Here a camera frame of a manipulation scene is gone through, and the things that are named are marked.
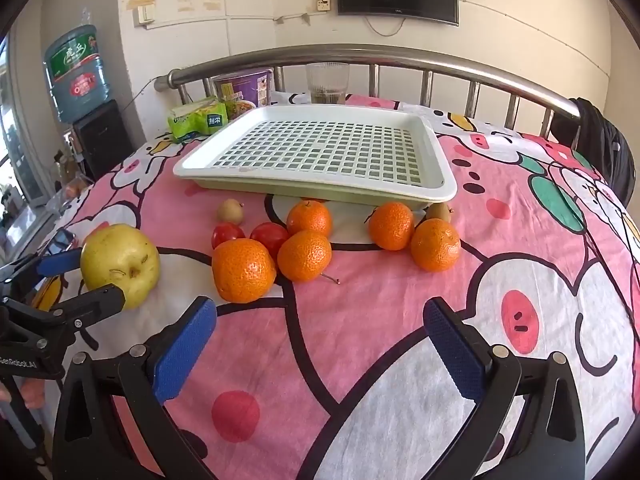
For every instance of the orange tangerine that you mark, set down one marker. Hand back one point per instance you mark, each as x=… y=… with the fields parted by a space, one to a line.
x=304 y=256
x=435 y=245
x=310 y=216
x=243 y=270
x=391 y=226

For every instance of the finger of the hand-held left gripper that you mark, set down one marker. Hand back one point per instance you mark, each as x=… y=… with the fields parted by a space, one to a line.
x=60 y=262
x=95 y=302

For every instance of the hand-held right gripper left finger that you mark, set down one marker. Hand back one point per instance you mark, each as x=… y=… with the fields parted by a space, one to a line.
x=185 y=350

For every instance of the white light switch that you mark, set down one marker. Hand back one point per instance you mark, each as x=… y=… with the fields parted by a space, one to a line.
x=145 y=16

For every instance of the purple instant noodle cup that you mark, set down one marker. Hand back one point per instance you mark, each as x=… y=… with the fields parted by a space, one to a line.
x=245 y=90

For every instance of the white wall socket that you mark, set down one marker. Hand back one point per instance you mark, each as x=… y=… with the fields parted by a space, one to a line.
x=325 y=1

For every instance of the metal bed rail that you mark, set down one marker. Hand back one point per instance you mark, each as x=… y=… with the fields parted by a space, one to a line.
x=400 y=57

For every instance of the white perforated plastic tray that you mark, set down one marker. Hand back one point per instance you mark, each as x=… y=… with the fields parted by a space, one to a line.
x=320 y=150

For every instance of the large yellow pomelo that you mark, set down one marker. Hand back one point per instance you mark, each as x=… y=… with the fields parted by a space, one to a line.
x=117 y=265

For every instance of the ribbed clear glass cup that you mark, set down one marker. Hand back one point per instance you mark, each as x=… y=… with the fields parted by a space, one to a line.
x=327 y=82

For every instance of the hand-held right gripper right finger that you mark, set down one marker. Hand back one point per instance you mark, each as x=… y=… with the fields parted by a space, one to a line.
x=452 y=355

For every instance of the green snack packet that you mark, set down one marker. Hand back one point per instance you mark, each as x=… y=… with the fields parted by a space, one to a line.
x=195 y=120

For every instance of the red tomato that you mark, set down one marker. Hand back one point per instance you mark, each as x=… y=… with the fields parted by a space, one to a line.
x=269 y=236
x=226 y=234

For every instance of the blue water jug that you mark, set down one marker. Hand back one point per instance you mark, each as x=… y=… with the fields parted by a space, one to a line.
x=77 y=75

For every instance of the black jacket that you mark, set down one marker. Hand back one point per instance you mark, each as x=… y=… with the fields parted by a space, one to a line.
x=600 y=145

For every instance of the smartphone with pink case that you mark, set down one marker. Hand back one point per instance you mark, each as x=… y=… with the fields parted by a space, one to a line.
x=59 y=242

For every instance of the brown kiwi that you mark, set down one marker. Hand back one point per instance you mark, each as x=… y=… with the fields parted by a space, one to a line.
x=440 y=211
x=230 y=211

